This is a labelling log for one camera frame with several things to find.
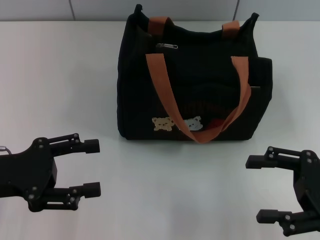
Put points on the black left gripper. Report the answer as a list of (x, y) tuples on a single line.
[(27, 172)]

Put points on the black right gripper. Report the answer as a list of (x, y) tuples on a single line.
[(310, 185)]

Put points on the silver zipper pull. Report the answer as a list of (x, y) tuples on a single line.
[(167, 46)]

